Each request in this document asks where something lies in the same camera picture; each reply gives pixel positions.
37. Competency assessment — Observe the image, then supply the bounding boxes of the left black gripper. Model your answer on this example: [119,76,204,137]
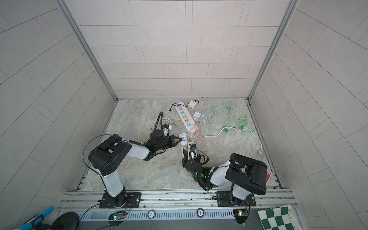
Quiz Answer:
[154,136,183,152]

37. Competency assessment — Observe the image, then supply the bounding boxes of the small blue-socket power strip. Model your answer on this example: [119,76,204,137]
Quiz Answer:
[179,133,192,150]

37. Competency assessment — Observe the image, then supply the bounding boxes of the pink charger with cable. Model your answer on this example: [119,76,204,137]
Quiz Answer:
[188,123,200,142]

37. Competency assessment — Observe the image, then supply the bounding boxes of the long multicolour power strip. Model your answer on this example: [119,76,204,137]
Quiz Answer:
[175,100,199,133]

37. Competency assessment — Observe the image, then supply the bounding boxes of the small white charger adapter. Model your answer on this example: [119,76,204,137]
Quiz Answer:
[192,112,202,120]

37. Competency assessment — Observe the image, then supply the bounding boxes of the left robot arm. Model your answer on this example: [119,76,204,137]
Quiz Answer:
[88,129,182,209]

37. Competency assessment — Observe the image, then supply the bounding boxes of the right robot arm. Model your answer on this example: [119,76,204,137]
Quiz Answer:
[182,144,267,208]

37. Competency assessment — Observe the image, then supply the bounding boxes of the red card packet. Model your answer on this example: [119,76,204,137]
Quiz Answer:
[266,172,272,184]

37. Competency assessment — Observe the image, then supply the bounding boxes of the green white checkerboard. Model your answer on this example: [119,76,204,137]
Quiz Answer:
[257,205,302,230]

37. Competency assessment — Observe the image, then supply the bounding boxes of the black round stool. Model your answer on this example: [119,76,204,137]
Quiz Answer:
[52,212,80,230]

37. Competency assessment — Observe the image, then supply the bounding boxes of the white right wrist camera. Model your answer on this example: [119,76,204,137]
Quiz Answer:
[188,144,197,160]

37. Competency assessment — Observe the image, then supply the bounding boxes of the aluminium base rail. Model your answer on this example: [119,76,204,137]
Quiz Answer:
[55,188,297,221]

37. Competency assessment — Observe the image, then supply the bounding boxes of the green charger with cable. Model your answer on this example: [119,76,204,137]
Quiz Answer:
[223,115,252,132]

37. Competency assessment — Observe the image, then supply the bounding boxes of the long strip white cord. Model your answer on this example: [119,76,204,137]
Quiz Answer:
[201,126,265,156]

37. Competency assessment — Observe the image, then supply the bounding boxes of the green cable bundle far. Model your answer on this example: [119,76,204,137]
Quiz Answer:
[209,103,234,124]

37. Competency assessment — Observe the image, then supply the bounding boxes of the blue handled tool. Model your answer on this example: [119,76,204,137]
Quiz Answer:
[14,206,55,230]

